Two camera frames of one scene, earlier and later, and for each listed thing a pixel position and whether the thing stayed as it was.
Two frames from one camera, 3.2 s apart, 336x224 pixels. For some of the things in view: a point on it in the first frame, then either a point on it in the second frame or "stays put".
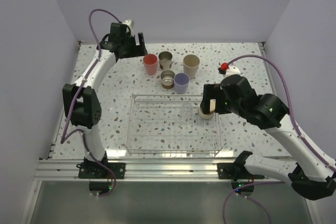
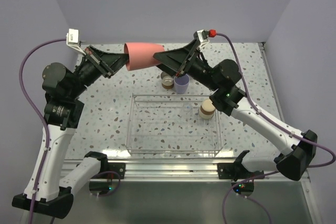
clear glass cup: (187, 113) stays put
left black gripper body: (129, 46) → (87, 73)
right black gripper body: (216, 91) → (198, 70)
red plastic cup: (150, 61) → (140, 54)
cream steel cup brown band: (212, 110) stays put
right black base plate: (228, 171) stays put
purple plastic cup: (181, 81) stays put
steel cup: (167, 79) stays put
